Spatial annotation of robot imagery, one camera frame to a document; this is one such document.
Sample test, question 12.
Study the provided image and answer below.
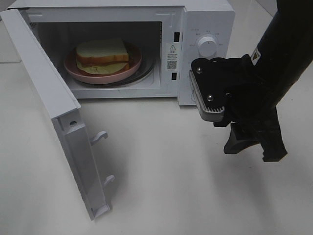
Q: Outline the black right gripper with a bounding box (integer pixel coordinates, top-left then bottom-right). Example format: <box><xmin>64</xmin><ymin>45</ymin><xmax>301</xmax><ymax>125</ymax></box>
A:
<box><xmin>212</xmin><ymin>55</ymin><xmax>287</xmax><ymax>162</ymax></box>

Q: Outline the pink round plate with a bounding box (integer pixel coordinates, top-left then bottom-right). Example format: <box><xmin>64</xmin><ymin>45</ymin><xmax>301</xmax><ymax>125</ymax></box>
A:
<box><xmin>64</xmin><ymin>43</ymin><xmax>143</xmax><ymax>85</ymax></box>

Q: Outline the sandwich with lettuce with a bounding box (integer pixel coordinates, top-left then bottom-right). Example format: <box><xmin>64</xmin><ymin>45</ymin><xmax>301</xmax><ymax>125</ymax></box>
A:
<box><xmin>75</xmin><ymin>38</ymin><xmax>129</xmax><ymax>67</ymax></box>

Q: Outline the white microwave door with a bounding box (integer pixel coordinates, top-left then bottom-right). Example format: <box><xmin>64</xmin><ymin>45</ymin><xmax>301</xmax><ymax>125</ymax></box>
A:
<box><xmin>0</xmin><ymin>9</ymin><xmax>114</xmax><ymax>220</ymax></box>

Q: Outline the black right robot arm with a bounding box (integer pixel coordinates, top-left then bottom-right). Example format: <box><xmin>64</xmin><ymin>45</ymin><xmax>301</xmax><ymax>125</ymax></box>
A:
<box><xmin>215</xmin><ymin>0</ymin><xmax>313</xmax><ymax>162</ymax></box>

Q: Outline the upper white power knob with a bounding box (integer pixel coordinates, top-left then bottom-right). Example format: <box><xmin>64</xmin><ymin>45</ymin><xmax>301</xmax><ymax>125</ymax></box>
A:
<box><xmin>197</xmin><ymin>35</ymin><xmax>217</xmax><ymax>57</ymax></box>

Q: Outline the warning label with QR code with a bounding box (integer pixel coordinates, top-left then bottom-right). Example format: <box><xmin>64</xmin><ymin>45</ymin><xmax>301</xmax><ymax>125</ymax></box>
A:
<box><xmin>166</xmin><ymin>43</ymin><xmax>179</xmax><ymax>71</ymax></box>

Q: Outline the white microwave oven body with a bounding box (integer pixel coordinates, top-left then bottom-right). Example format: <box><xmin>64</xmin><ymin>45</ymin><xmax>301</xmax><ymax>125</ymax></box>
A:
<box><xmin>6</xmin><ymin>0</ymin><xmax>235</xmax><ymax>105</ymax></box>

